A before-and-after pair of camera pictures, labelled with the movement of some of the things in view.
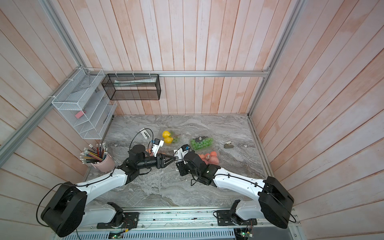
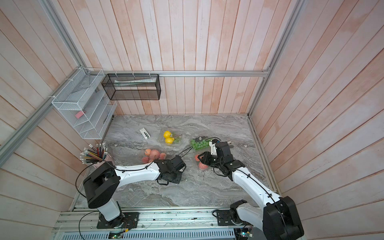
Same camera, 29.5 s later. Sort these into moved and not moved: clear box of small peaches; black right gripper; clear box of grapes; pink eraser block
Moved: black right gripper
Not moved: clear box of grapes; pink eraser block; clear box of small peaches
